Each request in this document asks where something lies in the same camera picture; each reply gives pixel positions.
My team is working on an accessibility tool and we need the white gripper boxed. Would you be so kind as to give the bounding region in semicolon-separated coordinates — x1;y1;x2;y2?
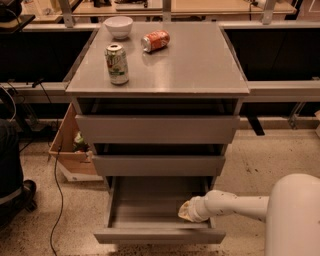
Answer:
178;196;211;222

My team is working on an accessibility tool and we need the grey bottom drawer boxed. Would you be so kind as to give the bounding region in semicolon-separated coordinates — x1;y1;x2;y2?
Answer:
95;176;225;244

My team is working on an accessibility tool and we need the grey drawer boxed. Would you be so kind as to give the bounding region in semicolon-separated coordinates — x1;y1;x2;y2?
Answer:
76;115;240;144
92;155;225;176
95;176;225;244

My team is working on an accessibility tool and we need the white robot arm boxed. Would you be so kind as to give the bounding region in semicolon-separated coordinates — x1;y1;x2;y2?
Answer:
178;174;320;256

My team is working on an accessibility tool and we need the grey middle drawer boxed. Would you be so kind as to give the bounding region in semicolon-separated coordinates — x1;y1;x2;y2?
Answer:
92;155;225;176

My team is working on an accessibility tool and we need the grey drawer cabinet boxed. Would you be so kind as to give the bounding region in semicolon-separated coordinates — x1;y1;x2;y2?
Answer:
65;21;250;203

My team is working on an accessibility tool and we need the grey top drawer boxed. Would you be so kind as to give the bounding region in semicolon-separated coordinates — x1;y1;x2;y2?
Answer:
76;115;240;144

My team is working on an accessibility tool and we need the cardboard box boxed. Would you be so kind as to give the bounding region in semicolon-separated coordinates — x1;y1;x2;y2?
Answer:
49;104;102;182

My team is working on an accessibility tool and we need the green bottle in box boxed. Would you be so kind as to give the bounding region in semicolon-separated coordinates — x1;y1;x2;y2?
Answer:
73;132;88;152

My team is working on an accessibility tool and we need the green white soda can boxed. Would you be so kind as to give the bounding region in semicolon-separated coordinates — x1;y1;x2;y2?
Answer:
105;43;129;85

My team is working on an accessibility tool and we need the orange soda can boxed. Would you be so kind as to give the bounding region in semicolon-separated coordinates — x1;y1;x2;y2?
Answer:
141;30;170;53

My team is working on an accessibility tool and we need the white bowl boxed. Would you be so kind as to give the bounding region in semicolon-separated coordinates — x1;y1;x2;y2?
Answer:
104;16;133;39

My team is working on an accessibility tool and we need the wooden background table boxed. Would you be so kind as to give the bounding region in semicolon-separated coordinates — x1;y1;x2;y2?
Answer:
19;0;298;22

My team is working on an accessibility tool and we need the black floor cable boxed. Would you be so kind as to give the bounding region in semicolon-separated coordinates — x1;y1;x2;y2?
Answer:
49;144;65;256

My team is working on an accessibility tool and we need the grey metal rail frame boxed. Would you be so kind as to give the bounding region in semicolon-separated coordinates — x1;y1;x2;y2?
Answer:
1;22;319;103

